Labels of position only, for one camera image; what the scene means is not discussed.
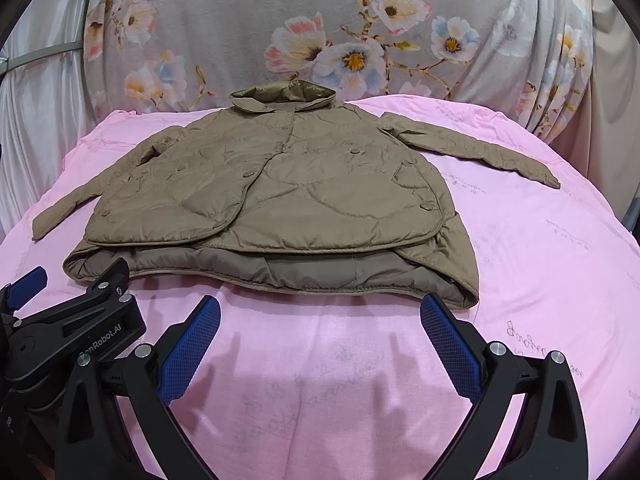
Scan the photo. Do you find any khaki quilted puffer jacket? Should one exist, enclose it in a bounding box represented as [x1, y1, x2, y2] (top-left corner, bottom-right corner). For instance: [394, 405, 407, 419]
[32, 80, 560, 309]

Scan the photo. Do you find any silver satin curtain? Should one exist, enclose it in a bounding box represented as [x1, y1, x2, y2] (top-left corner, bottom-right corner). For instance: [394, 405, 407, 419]
[1, 0, 96, 235]

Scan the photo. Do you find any pink bed sheet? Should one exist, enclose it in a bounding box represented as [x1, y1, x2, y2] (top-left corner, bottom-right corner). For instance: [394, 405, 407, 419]
[0, 94, 640, 480]

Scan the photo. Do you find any grey floral fabric backdrop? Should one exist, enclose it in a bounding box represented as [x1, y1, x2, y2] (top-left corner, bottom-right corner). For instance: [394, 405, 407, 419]
[84, 0, 593, 142]

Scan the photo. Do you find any beige plain curtain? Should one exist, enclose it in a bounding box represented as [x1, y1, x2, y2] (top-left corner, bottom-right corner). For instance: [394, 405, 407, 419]
[567, 0, 639, 219]

